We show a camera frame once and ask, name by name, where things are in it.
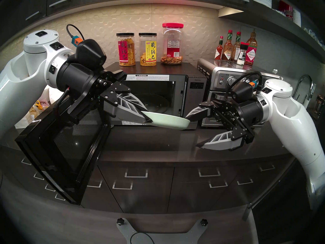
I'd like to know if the snack jar pink label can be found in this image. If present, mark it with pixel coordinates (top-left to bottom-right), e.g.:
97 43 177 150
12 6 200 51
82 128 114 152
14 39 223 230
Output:
116 33 136 67

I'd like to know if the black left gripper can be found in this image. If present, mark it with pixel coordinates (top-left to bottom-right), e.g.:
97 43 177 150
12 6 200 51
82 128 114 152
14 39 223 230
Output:
56 63 153 125

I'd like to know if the dark wall shelf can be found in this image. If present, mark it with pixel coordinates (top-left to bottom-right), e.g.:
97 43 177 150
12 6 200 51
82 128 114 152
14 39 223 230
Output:
218 7 325 65

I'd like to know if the black base cable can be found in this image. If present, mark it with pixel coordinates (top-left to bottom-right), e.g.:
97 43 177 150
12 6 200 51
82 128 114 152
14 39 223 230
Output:
130 232 155 244

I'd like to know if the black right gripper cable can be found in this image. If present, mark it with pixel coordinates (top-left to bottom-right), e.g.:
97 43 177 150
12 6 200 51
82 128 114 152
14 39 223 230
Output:
223 71 263 98

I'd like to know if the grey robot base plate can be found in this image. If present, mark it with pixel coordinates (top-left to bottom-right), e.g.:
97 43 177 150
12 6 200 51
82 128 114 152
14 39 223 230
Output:
117 218 208 244

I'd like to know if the brown bottle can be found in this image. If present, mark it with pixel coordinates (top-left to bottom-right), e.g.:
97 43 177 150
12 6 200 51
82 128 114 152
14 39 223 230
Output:
314 95 325 115

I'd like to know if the dark lower drawer cabinet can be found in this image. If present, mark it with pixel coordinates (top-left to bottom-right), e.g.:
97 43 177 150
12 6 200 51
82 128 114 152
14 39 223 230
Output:
0 144 302 216

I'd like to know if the stainless steel toaster oven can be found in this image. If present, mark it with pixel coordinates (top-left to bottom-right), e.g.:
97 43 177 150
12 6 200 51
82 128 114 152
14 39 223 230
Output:
197 58 282 128

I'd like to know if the clear jar red lid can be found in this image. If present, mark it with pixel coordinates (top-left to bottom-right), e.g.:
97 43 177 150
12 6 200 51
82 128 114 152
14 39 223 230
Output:
160 23 184 65

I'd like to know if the white paper bag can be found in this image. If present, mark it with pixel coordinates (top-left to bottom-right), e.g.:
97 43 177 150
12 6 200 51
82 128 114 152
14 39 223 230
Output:
48 86 64 105

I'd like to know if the white cup stack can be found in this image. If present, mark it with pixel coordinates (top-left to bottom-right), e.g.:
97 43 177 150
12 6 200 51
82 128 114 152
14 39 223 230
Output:
292 9 302 27

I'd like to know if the brown snack packet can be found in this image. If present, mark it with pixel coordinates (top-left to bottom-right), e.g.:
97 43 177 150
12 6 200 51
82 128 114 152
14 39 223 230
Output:
28 104 42 119

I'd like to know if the black frame pole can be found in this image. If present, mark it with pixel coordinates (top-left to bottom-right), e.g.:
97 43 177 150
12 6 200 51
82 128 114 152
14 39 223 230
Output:
242 157 299 221

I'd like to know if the glass microwave turntable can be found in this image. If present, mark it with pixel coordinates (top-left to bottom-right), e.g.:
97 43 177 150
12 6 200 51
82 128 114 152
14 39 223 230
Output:
132 94 170 115

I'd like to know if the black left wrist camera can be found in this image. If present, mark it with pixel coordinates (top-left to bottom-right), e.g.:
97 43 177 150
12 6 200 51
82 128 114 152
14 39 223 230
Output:
67 39 107 71

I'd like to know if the snack jar yellow label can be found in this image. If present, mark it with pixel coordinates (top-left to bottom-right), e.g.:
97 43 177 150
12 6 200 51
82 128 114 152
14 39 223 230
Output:
139 33 157 67

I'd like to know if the large orange Tabasco bottle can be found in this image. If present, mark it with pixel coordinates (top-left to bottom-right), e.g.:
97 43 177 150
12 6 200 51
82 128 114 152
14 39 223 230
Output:
245 29 257 66

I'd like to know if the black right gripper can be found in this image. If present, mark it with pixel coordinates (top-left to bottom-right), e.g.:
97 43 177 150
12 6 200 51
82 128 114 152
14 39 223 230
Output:
185 99 265 151

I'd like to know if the small red hot sauce bottle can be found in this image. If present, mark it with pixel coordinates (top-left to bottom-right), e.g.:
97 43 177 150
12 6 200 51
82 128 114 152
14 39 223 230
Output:
215 36 224 61

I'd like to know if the red cup stack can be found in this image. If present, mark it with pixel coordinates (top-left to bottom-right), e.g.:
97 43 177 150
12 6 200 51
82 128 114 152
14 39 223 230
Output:
278 1 294 19

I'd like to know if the black microwave oven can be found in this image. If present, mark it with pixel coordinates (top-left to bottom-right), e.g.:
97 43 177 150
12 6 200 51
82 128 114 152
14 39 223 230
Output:
15 63 207 205

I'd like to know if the brown sauce bottle Tabasco label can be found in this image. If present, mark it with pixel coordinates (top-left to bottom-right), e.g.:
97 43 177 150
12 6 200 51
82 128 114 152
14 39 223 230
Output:
222 30 233 62

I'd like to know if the light green plate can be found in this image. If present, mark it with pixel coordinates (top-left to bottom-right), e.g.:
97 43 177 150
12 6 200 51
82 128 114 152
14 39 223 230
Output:
141 111 191 130

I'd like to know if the thin black camera cable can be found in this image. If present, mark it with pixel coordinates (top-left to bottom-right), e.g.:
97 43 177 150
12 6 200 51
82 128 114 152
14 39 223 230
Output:
66 24 85 47

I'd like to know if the chrome kitchen faucet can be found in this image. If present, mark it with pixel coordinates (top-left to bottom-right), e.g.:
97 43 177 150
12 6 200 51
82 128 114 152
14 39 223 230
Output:
292 74 316 109

